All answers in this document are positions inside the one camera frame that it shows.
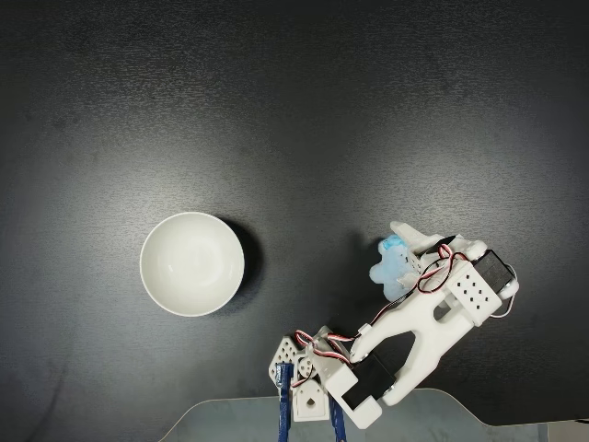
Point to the white bowl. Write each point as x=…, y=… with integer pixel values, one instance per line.
x=192, y=264

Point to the skyblue plush doll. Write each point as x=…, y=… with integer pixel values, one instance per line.
x=389, y=271

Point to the blue clamp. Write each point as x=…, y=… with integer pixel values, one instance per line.
x=338, y=419
x=284, y=400

